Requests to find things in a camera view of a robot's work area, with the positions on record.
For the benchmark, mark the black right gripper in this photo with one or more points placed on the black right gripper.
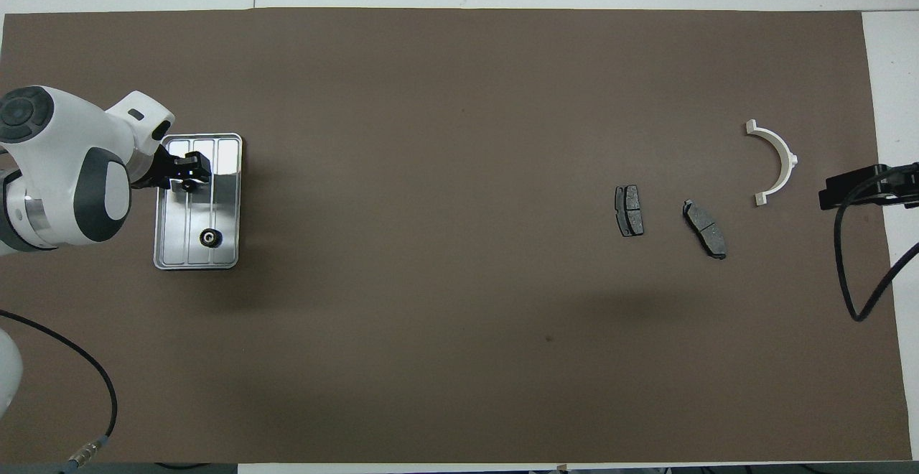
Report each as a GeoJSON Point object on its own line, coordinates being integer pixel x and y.
{"type": "Point", "coordinates": [861, 185]}

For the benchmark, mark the long dark brake pad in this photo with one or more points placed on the long dark brake pad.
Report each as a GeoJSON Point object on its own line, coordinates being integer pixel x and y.
{"type": "Point", "coordinates": [705, 230]}

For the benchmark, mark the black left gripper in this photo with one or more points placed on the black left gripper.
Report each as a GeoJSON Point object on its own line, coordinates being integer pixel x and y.
{"type": "Point", "coordinates": [154, 172]}

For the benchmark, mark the small black bearing gear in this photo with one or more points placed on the small black bearing gear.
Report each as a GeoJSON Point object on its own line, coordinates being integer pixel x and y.
{"type": "Point", "coordinates": [189, 186]}

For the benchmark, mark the silver metal tray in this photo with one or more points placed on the silver metal tray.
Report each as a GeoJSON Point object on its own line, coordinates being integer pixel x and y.
{"type": "Point", "coordinates": [226, 208]}

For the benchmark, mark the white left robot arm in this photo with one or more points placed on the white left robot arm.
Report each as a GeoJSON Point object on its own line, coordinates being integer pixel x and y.
{"type": "Point", "coordinates": [64, 172]}

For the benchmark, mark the brown table mat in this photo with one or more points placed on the brown table mat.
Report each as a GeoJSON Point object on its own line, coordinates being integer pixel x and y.
{"type": "Point", "coordinates": [502, 359]}

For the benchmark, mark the short dark brake pad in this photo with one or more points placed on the short dark brake pad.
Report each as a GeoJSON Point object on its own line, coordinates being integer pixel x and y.
{"type": "Point", "coordinates": [630, 210]}

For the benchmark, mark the white semicircular bracket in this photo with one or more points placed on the white semicircular bracket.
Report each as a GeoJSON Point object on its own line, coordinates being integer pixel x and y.
{"type": "Point", "coordinates": [788, 165]}

